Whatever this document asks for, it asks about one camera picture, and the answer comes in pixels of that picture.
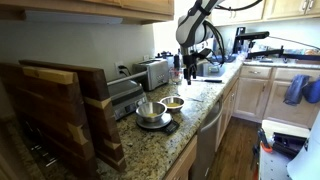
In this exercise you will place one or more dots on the steel kitchen sink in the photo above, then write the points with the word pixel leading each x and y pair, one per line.
pixel 210 69

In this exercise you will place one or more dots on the stainless steel toaster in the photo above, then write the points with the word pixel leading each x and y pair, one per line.
pixel 153 75

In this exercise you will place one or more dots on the stainless steel dishwasher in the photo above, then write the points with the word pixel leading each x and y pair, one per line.
pixel 208 133

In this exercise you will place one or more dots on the light wooden wall cabinets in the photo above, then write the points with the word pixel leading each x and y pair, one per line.
pixel 283 8

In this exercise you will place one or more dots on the wooden upper cabinet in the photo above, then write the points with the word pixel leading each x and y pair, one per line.
pixel 100 6

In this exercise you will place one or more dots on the stainless steel panini grill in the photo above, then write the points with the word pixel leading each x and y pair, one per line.
pixel 126 96

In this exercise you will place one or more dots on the white wall outlet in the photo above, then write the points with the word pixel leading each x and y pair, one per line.
pixel 118 63

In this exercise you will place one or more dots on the silver metal spoon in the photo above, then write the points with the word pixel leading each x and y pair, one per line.
pixel 195 99

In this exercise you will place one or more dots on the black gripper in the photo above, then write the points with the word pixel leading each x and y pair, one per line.
pixel 190 61

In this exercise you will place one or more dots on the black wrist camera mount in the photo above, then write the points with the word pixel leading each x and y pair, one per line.
pixel 205 53

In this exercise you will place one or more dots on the patchwork wooden cutting board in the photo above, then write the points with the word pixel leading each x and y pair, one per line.
pixel 46 110

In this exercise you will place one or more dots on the black kitchen scale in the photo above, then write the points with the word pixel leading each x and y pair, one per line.
pixel 168 126

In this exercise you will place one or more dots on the steel bowl on scale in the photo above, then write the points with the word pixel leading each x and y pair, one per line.
pixel 150 110

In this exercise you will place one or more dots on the clear glass jar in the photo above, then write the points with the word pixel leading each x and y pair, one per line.
pixel 176 76

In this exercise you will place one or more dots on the blue hanging towel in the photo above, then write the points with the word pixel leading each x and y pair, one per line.
pixel 295 90
pixel 313 91

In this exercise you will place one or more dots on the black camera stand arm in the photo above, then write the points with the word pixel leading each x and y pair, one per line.
pixel 253 36

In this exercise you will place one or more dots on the white perforated robot table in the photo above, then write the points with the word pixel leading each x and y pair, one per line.
pixel 273 166

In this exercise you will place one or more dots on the light wooden corner cabinets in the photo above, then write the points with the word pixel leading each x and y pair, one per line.
pixel 253 96

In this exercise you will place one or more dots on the steel bowl with yellow powder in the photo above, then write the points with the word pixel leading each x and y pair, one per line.
pixel 172 104

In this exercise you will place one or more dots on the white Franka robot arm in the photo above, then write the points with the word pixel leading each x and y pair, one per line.
pixel 191 30

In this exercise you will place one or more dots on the dark wooden cutting board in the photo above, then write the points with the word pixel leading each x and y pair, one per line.
pixel 106 126

